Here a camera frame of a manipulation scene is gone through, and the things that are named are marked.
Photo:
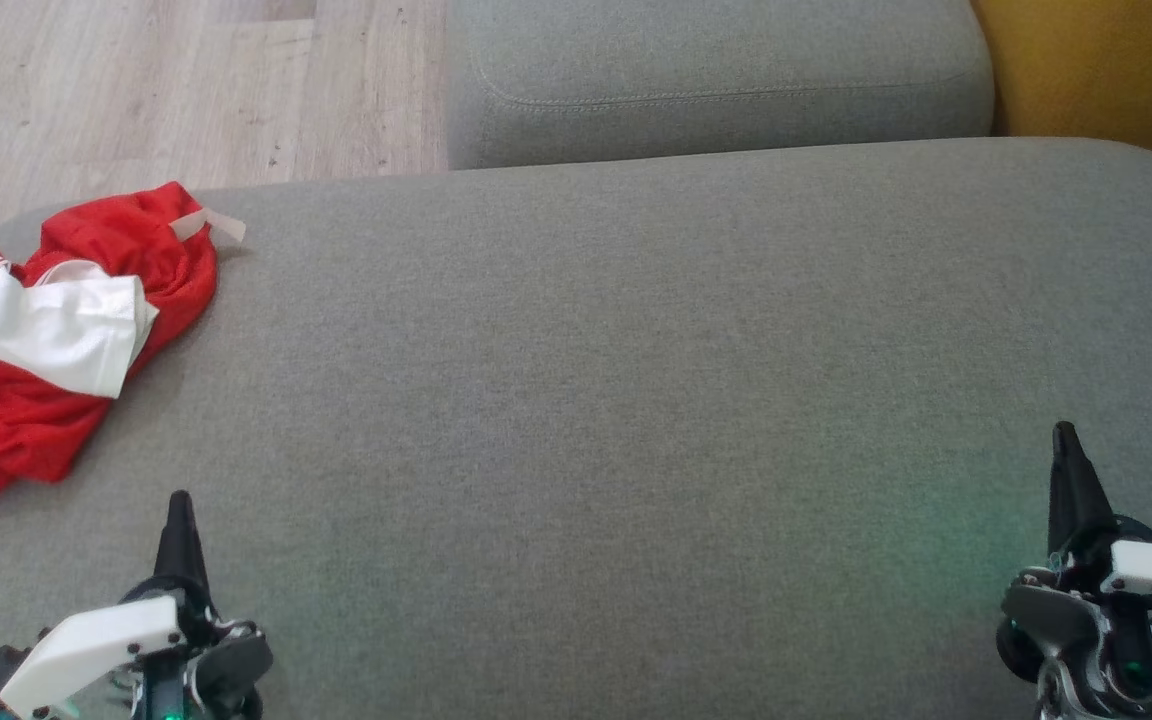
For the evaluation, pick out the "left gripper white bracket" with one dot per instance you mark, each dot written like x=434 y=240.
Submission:
x=96 y=640

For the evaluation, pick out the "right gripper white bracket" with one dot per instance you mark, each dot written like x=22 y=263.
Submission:
x=1136 y=600

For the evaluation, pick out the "large grey sofa seat cushion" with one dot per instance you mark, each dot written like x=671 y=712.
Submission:
x=586 y=400

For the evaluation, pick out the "red and white jersey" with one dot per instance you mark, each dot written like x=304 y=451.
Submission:
x=6 y=430

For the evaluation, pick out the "grey sofa section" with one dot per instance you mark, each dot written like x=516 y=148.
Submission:
x=716 y=70

